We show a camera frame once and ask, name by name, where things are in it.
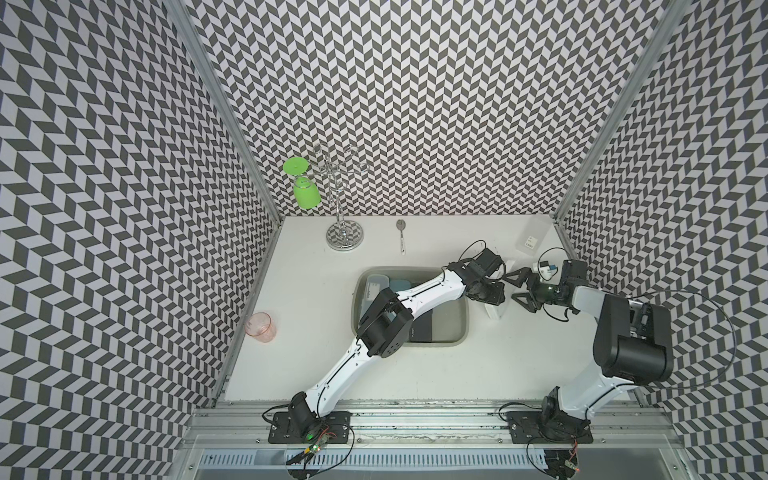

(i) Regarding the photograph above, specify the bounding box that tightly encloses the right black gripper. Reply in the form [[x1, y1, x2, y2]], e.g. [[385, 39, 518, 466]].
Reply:
[[502, 266, 564, 311]]

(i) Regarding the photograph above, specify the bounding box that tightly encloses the white pencil case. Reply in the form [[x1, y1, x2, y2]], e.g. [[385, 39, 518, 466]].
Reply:
[[484, 259, 517, 321]]

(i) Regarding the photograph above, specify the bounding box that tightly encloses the grey-green plastic storage box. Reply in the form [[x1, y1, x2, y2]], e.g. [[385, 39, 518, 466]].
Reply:
[[351, 266, 469, 347]]

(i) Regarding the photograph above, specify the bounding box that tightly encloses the black pencil case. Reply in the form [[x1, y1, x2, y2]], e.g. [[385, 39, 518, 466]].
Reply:
[[409, 310, 433, 344]]

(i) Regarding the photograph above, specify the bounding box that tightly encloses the clear frosted pencil case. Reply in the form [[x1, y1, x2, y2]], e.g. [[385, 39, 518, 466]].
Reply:
[[361, 273, 390, 313]]

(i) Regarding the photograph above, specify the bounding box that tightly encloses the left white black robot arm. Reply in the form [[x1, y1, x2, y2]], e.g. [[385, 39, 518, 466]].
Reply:
[[288, 248, 506, 440]]

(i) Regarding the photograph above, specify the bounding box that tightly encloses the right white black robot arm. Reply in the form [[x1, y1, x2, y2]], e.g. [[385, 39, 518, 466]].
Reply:
[[503, 260, 673, 442]]

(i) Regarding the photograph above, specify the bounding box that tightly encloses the metal spoon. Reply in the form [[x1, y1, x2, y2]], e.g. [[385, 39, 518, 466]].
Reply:
[[396, 219, 406, 255]]

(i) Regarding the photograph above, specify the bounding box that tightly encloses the chrome cup holder stand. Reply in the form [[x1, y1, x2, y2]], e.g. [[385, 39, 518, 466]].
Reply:
[[312, 143, 368, 252]]

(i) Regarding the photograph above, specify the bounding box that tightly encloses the green plastic goblet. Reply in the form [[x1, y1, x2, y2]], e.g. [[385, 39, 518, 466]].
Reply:
[[283, 157, 321, 210]]

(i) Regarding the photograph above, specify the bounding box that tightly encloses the pink translucent cup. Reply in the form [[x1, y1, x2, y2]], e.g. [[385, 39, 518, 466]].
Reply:
[[244, 312, 277, 343]]

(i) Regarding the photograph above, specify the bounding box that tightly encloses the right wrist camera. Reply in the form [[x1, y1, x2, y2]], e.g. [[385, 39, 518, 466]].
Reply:
[[537, 261, 559, 282]]

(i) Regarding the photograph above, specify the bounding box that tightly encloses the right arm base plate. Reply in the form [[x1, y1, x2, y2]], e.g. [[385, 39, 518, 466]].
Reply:
[[503, 411, 594, 445]]

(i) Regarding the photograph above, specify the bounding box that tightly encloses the aluminium rail frame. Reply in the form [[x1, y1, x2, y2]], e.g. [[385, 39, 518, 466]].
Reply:
[[168, 400, 697, 479]]

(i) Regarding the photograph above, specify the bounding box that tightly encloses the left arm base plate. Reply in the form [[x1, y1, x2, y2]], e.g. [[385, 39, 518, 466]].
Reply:
[[268, 411, 351, 445]]

